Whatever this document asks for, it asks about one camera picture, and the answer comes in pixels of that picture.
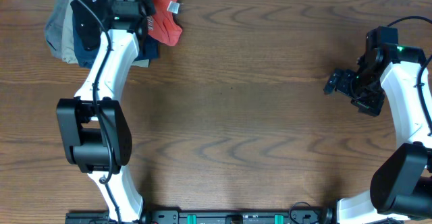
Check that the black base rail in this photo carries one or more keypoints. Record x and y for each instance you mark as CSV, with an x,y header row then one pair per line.
x,y
301,215

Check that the red t-shirt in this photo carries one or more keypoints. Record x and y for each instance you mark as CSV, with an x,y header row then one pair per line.
x,y
161,25

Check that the beige folded garment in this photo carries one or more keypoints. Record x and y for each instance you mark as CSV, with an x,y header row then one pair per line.
x,y
72,50

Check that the black folded shirt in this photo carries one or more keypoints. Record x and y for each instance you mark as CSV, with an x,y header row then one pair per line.
x,y
87,27

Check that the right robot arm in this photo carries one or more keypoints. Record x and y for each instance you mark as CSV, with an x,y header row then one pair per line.
x,y
397,74

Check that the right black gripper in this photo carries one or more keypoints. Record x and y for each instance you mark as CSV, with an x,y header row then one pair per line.
x,y
370,106

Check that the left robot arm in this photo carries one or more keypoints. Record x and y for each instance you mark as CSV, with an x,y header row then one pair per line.
x,y
93,129

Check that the grey folded garment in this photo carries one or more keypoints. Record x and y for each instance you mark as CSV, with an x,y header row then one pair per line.
x,y
58,32

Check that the navy blue folded garment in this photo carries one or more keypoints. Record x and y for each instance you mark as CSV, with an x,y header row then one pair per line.
x,y
86,29

